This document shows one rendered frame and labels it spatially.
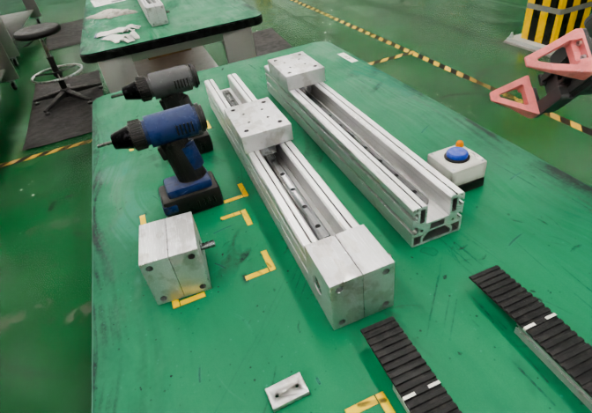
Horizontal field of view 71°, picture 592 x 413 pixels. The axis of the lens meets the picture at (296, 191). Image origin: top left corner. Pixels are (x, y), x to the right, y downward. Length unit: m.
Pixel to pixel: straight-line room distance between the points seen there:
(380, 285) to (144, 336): 0.37
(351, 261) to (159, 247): 0.30
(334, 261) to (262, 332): 0.15
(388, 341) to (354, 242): 0.14
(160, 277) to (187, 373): 0.15
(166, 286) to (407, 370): 0.38
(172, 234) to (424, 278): 0.41
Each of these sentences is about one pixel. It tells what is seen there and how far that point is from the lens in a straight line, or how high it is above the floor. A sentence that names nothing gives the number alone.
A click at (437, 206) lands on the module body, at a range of 0.77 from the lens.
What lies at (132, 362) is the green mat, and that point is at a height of 0.78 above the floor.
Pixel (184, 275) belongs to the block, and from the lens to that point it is 0.70.
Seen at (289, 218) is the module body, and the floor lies 0.86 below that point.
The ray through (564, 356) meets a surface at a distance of 0.63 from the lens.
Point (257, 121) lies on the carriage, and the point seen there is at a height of 0.90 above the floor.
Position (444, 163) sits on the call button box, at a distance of 0.86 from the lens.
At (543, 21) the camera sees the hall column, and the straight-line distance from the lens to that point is 3.99.
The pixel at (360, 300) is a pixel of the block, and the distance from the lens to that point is 0.62.
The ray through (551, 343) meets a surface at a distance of 0.63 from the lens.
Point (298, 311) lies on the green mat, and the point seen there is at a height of 0.78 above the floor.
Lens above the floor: 1.31
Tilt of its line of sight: 36 degrees down
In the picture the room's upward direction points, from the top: 8 degrees counter-clockwise
